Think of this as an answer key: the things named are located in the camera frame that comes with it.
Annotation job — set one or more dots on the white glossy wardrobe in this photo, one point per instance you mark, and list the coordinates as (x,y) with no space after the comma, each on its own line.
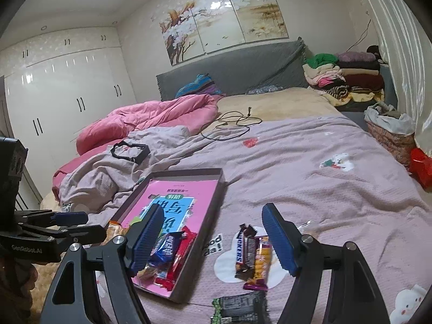
(55,85)

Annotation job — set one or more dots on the red plastic bag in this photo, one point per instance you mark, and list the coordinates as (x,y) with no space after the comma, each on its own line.
(420,167)

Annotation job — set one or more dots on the grey shallow box tray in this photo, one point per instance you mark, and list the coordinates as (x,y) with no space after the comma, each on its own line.
(189,198)

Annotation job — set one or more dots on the basket with grey cloth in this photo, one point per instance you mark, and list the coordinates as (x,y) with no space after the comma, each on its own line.
(392,129)

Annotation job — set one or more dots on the clear red candy packet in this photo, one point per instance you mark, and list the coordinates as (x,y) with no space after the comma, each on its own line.
(310,228)

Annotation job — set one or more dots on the clear brown pastry packet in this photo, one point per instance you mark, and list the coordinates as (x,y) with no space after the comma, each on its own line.
(147,274)

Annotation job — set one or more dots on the beige fleece blanket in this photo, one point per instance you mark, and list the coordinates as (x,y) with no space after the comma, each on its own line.
(247,112)

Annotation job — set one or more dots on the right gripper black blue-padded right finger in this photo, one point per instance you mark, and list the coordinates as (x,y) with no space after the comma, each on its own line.
(354,296)

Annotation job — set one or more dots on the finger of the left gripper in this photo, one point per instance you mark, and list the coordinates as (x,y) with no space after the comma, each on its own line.
(64,218)
(84,234)

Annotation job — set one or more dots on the pink blue Chinese book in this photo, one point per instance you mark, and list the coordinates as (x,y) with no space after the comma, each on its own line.
(189,209)

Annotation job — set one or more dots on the purple rice roll snack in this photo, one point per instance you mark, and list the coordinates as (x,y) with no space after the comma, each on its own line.
(263,261)

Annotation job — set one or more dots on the blue striped garment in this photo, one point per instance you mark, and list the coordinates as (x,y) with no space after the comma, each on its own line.
(203,85)

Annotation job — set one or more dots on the orange rice cracker packet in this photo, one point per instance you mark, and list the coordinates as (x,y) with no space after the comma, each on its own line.
(114,229)

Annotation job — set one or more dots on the grey headboard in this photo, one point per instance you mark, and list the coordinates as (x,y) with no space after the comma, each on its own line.
(238,71)

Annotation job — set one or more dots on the black plastic frame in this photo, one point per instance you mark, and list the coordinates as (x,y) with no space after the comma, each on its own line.
(132,152)

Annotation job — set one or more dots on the flower wall painting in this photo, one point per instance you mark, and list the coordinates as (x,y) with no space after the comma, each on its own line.
(198,27)

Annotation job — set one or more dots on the mauve bed cover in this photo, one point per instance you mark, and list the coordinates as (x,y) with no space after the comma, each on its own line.
(325,170)

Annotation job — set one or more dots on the Snickers chocolate bar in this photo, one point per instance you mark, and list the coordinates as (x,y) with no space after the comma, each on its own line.
(245,252)

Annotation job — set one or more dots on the red snack bar wrapper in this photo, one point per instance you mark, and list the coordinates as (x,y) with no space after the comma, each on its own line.
(168,274)

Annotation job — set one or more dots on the pile of folded clothes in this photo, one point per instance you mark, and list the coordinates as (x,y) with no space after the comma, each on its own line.
(350,81)

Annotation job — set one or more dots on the black green snack packet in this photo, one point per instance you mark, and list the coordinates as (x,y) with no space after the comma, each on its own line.
(246,308)

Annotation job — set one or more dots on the pink quilt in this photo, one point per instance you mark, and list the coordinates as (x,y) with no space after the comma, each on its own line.
(192,111)

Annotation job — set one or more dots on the blue white snack packet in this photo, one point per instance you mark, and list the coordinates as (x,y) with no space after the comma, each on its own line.
(165,248)

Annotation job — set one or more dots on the white curtain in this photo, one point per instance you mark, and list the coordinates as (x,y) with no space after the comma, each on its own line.
(406,48)

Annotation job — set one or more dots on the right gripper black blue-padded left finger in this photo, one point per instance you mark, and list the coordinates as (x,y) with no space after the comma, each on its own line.
(73,296)

